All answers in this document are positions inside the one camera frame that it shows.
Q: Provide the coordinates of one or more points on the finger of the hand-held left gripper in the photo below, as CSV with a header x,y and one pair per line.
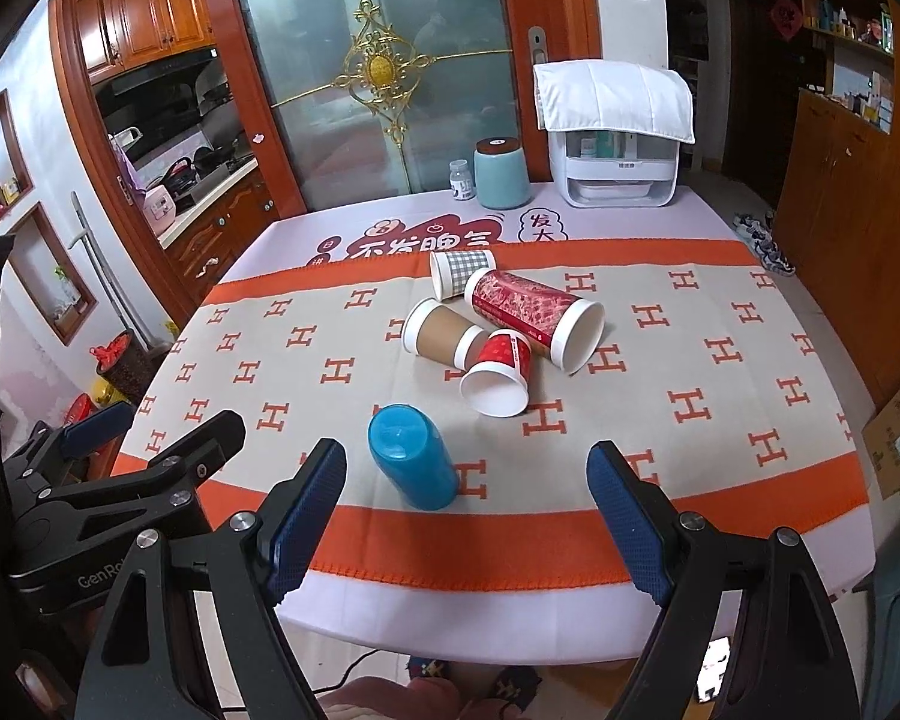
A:
x,y
99,424
195,446

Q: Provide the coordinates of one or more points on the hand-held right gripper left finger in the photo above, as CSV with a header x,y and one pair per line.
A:
x,y
306,521

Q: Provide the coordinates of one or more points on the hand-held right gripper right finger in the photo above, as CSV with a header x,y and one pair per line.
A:
x,y
630,525

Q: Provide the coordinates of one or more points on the blue plastic cup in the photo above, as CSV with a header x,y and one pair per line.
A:
x,y
414,469

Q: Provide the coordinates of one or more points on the red and white paper cup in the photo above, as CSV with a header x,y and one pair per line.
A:
x,y
501,379

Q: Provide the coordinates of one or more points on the brown paper cup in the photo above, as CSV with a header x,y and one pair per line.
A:
x,y
442,337

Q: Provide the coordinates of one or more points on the tall red patterned paper cup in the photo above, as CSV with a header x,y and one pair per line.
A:
x,y
529,307

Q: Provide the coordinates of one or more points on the checkered paper cup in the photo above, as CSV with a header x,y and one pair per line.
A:
x,y
463,272

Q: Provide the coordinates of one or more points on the dark basket with red ribbon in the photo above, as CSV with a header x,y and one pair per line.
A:
x,y
124,369

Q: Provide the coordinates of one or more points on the orange and beige patterned blanket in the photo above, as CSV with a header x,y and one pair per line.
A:
x,y
720,405

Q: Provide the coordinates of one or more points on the metal pole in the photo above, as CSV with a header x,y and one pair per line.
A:
x,y
105,270

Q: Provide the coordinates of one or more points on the pink clothing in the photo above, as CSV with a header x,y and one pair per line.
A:
x,y
394,701

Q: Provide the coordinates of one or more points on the dark patterned slipper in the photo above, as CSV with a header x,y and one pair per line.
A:
x,y
506,684

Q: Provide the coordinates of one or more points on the wooden kitchen base cabinets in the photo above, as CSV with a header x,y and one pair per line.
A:
x,y
221,240

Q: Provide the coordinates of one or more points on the pink rice cooker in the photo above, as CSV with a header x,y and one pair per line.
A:
x,y
157,211

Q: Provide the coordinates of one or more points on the cardboard box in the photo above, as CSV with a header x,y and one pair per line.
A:
x,y
896,442

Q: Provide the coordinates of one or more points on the pink printed tablecloth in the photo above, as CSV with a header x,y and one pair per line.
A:
x,y
615,221

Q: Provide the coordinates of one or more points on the pair of patterned shoes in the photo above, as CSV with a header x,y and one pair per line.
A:
x,y
765,244

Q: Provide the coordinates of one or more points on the white countertop appliance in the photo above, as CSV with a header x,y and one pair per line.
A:
x,y
619,172

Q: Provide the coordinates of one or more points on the black range hood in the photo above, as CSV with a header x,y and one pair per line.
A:
x,y
157,73

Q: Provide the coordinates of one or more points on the teal canister with brown lid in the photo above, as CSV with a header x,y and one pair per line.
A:
x,y
501,178

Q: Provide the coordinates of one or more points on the wooden floor cabinet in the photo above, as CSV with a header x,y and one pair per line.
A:
x,y
847,225

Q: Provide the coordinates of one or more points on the small white bottle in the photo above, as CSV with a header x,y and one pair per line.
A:
x,y
461,184

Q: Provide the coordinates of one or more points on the frosted glass door gold ornament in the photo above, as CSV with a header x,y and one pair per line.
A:
x,y
307,90

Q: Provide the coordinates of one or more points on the white quilted cloth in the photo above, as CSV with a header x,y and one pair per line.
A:
x,y
615,99

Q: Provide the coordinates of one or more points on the red door decoration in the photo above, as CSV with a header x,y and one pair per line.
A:
x,y
786,15

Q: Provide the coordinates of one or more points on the wooden framed wall niche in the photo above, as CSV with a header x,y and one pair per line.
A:
x,y
52,277
0,157

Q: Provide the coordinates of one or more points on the wooden kitchen wall cabinets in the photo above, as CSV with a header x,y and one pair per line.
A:
x,y
142,19

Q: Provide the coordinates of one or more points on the wooden wall shelf with bottles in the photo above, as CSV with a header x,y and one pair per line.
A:
x,y
847,7

